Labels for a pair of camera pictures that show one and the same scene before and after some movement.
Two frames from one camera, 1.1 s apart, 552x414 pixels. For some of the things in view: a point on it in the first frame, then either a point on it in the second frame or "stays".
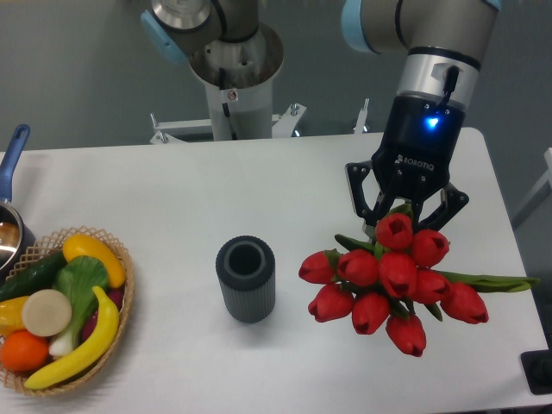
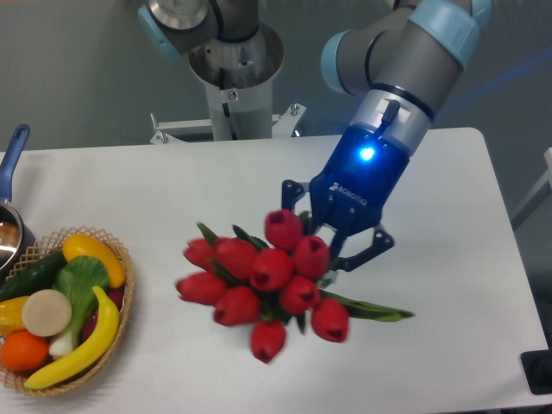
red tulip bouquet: [396, 281] to [265, 285]
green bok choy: [77, 279] stays
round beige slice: [47, 313] stays
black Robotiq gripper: [419, 144] to [350, 194]
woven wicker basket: [97, 364] stays
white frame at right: [538, 194] stays
